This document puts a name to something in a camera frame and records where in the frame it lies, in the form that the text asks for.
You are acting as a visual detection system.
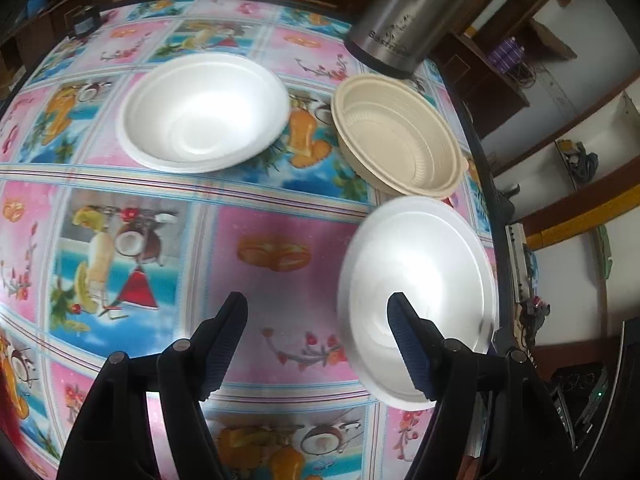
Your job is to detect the colourful fruit pattern tablecloth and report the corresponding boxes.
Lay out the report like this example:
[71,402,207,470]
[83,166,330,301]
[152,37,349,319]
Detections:
[1,0,432,479]

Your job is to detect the small beige plastic bowl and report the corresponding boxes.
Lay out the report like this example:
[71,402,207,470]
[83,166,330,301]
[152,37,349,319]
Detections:
[331,74,468,200]

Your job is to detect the stainless steel thermos jug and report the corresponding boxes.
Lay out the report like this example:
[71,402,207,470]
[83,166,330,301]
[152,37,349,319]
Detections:
[344,0,472,79]

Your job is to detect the white foam bowl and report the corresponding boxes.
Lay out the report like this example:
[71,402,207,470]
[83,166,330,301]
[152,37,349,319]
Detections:
[336,196,498,411]
[115,53,291,174]

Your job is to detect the purple bottles on shelf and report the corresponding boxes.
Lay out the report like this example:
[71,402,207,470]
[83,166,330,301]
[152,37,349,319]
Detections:
[487,37,524,74]

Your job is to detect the black tracking camera box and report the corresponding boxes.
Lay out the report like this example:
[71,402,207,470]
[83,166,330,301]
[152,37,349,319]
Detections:
[551,362,608,451]

